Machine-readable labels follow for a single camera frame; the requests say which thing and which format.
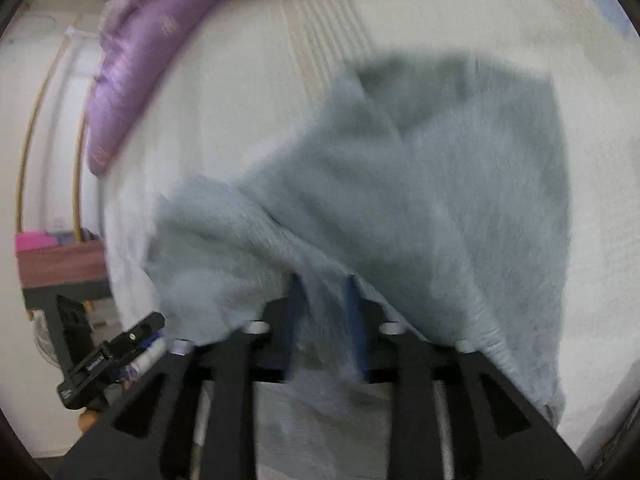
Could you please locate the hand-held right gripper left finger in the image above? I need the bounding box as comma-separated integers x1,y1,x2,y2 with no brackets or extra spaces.
55,276,307,480

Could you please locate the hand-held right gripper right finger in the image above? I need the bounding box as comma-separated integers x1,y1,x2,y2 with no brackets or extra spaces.
345,276,587,480

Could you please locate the grey fleece garment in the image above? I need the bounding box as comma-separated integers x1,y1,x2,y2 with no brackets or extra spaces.
144,52,573,428

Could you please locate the brown wooden table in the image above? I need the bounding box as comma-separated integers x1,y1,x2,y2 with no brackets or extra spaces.
16,240,112,376

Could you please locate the pink cloth on table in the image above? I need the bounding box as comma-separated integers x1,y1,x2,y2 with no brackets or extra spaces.
15,231,60,254

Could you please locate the white bed sheet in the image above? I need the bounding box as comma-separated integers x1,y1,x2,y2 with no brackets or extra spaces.
97,0,640,480

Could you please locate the white door with wooden trim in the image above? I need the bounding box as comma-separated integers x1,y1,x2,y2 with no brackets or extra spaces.
15,15,101,243

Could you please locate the purple pillow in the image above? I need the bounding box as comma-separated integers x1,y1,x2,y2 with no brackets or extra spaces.
85,0,226,177

